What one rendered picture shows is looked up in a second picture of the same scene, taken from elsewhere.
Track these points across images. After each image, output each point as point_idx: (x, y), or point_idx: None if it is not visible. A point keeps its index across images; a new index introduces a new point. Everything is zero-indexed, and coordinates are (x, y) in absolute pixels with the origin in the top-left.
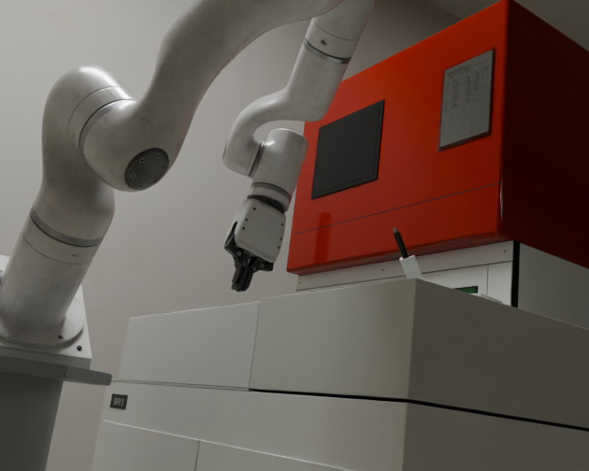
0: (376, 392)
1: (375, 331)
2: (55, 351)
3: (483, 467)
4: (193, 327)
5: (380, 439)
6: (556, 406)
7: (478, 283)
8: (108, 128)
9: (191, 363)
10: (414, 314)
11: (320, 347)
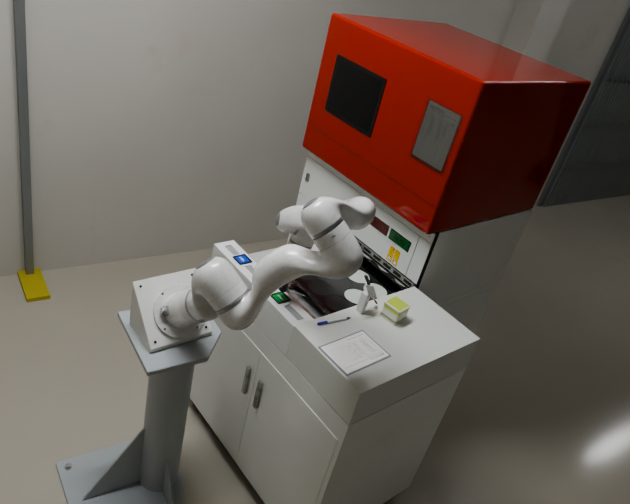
0: (338, 412)
1: (341, 393)
2: (196, 334)
3: (373, 424)
4: None
5: (337, 427)
6: (410, 391)
7: (411, 241)
8: (231, 319)
9: None
10: (357, 403)
11: (319, 375)
